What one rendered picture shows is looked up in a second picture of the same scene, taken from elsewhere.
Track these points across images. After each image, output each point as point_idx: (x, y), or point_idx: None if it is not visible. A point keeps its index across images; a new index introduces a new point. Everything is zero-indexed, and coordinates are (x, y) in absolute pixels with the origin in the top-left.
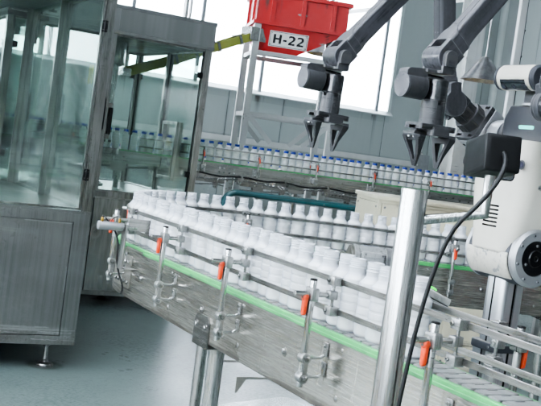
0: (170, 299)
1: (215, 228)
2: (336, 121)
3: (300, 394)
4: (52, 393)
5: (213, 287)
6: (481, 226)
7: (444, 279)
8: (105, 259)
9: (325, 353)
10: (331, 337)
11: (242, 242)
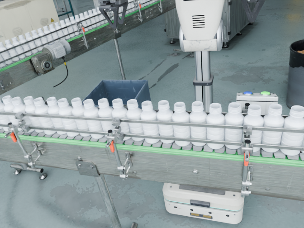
0: (39, 157)
1: (53, 108)
2: (123, 0)
3: (223, 189)
4: None
5: (86, 146)
6: (192, 29)
7: (82, 41)
8: None
9: (251, 170)
10: (254, 161)
11: (96, 113)
